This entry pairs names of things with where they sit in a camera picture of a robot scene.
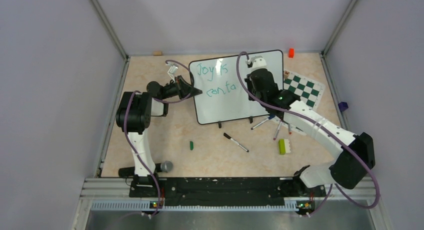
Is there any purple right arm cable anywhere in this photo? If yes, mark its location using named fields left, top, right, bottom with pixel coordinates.
left=235, top=51, right=382, bottom=216

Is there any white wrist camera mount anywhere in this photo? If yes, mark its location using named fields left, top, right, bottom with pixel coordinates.
left=167, top=63, right=179, bottom=79
left=246, top=56, right=267, bottom=71

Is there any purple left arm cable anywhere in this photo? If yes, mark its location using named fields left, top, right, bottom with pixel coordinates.
left=123, top=59, right=196, bottom=212

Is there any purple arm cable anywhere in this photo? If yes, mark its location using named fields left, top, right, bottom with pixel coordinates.
left=123, top=59, right=196, bottom=212
left=235, top=51, right=382, bottom=216

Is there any small wooden block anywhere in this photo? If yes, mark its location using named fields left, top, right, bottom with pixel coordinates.
left=152, top=51, right=163, bottom=56

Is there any aluminium frame rail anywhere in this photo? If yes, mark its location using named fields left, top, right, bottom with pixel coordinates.
left=80, top=177, right=380, bottom=217

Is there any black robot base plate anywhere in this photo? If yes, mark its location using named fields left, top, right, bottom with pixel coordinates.
left=129, top=177, right=326, bottom=207

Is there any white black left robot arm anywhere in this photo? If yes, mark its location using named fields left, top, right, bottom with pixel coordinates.
left=115, top=74, right=203, bottom=197

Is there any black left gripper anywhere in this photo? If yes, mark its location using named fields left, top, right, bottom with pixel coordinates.
left=160, top=76, right=203, bottom=101

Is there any orange toy block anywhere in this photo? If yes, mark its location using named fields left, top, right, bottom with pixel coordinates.
left=287, top=48, right=295, bottom=58

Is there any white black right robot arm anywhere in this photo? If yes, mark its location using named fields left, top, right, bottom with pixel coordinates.
left=245, top=57, right=375, bottom=196

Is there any wooden chess cube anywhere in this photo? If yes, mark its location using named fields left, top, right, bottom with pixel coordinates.
left=283, top=71, right=290, bottom=79

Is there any green white chess mat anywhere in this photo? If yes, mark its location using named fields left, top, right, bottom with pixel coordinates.
left=272, top=69, right=326, bottom=111

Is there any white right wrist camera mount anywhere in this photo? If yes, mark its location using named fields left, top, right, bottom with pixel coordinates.
left=246, top=56, right=267, bottom=71

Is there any black capped marker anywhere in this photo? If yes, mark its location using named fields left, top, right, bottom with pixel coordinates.
left=223, top=132, right=249, bottom=152

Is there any purple toy block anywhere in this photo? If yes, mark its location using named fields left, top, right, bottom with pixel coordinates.
left=338, top=102, right=349, bottom=112

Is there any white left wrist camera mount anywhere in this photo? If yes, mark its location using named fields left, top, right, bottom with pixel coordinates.
left=167, top=63, right=179, bottom=79

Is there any lime green toy brick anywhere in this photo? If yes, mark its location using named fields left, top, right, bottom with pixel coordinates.
left=278, top=139, right=291, bottom=155

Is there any white whiteboard black frame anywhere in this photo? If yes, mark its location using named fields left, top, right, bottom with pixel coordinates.
left=189, top=55, right=267, bottom=125

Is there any blue capped marker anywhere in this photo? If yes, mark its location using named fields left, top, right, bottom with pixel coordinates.
left=250, top=115, right=275, bottom=130

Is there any grey black microphone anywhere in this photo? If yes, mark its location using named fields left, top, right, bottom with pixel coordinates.
left=118, top=161, right=174, bottom=178

